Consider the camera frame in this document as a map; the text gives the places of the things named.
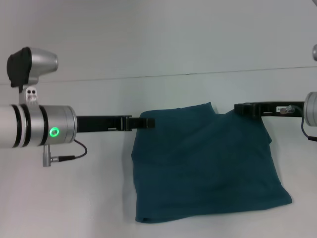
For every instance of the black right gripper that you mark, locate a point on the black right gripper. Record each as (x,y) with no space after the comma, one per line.
(280,108)

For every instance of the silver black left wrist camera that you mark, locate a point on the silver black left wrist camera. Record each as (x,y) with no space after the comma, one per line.
(27,68)

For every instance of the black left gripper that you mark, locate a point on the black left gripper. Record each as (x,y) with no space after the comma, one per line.
(101,123)

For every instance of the teal t-shirt with FREE print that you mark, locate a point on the teal t-shirt with FREE print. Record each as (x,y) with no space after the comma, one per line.
(198,161)

